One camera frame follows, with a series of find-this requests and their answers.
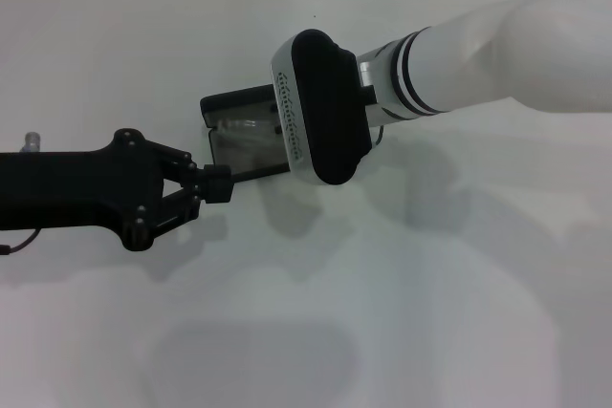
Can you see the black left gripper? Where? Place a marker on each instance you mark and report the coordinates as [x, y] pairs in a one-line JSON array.
[[72, 188]]

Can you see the transparent glasses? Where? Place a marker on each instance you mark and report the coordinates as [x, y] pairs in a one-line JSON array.
[[239, 125]]

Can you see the black glasses case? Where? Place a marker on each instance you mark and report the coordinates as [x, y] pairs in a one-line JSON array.
[[239, 97]]

